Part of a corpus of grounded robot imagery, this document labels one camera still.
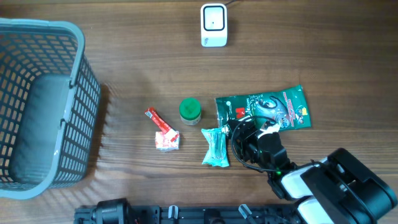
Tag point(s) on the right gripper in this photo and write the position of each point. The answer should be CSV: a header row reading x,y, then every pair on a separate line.
x,y
253,131

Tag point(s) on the mint tissue pack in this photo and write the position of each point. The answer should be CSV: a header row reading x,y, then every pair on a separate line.
x,y
217,153

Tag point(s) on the green 3M gloves packet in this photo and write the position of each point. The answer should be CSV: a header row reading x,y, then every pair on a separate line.
x,y
287,107

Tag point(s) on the chicken seasoning jar green lid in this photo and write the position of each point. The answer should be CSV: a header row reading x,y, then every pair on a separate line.
x,y
190,111

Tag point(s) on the red tissue box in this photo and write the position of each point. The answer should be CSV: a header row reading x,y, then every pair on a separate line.
x,y
163,144

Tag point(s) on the long red sachet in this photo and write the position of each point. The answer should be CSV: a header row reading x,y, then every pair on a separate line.
x,y
166,129

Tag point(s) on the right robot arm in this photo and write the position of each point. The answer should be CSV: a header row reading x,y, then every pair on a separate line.
x,y
336,189

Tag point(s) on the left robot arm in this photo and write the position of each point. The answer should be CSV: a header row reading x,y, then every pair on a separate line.
x,y
116,211

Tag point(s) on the grey plastic mesh basket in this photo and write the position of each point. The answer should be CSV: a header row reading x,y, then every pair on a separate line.
x,y
50,99

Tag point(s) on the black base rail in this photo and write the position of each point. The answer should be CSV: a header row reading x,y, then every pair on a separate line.
x,y
155,214

